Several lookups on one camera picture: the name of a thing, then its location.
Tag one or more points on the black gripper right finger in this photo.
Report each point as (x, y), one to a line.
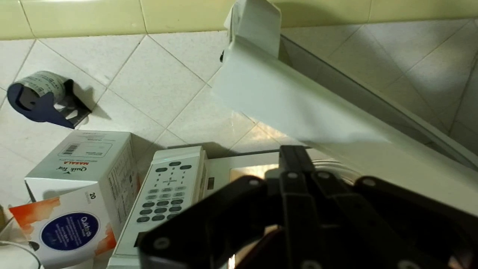
(388, 224)

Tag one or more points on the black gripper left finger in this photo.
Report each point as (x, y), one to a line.
(213, 218)

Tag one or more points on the white microwave oven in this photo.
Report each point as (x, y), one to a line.
(169, 188)

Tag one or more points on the white cardboard box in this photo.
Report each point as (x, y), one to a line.
(94, 159)

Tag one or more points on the box with blue circle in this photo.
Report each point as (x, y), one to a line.
(64, 233)

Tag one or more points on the blue tape dispenser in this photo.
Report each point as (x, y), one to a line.
(39, 102)

